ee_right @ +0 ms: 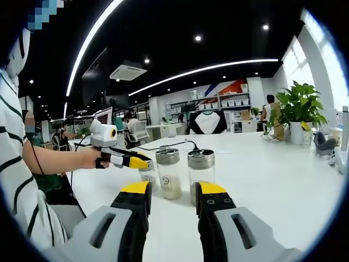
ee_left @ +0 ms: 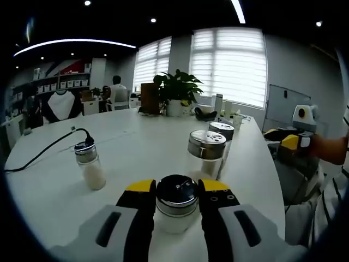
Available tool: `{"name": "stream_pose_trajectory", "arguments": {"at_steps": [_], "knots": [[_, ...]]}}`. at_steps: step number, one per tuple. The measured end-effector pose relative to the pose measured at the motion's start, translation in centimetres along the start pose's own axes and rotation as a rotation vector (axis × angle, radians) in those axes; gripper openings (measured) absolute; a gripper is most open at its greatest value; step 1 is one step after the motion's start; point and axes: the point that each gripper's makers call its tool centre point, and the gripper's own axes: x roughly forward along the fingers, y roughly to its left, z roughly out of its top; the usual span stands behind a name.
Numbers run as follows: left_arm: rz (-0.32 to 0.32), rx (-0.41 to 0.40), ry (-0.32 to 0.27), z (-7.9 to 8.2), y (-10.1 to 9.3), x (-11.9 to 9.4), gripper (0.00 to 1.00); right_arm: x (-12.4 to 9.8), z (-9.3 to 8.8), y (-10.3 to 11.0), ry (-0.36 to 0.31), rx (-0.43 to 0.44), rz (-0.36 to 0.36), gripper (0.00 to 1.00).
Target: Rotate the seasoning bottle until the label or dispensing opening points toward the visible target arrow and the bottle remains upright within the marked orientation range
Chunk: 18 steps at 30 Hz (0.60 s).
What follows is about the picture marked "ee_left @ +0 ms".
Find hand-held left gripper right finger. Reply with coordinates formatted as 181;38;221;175
197;178;309;262

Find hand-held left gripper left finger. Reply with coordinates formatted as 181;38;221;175
50;178;158;262

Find large seasoning bottle brown powder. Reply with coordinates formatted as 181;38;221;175
208;121;235;175

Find small glass seasoning bottle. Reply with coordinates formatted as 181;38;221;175
74;141;107;191
155;174;200;234

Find large seasoning bottle white powder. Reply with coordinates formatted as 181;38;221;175
187;129;227;181

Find white thermos bottle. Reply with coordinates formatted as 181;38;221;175
214;93;224;117

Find person's right hand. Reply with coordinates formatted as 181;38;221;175
309;133;327;159

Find whiteboard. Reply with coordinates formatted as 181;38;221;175
265;84;312;132

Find white paper cup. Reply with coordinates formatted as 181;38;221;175
233;112;244;131

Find person in striped shirt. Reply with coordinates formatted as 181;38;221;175
308;103;349;246

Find wide window white blinds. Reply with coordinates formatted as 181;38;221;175
189;27;268;109

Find white cup with yellow tag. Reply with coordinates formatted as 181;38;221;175
180;99;194;115

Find green potted plant white pot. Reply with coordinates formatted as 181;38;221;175
153;69;204;117

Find white led ceiling strip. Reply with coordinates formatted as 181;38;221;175
13;38;137;57
230;0;246;25

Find black and white raglan shirt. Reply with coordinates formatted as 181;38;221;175
40;90;84;124

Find narrow window white blinds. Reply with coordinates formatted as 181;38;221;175
133;36;173;94

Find white mesh office chair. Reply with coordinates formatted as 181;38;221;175
109;88;131;110

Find black power cable with plug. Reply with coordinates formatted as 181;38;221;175
4;128;95;172

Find wall shelf with white bins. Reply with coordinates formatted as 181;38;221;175
32;62;91;94

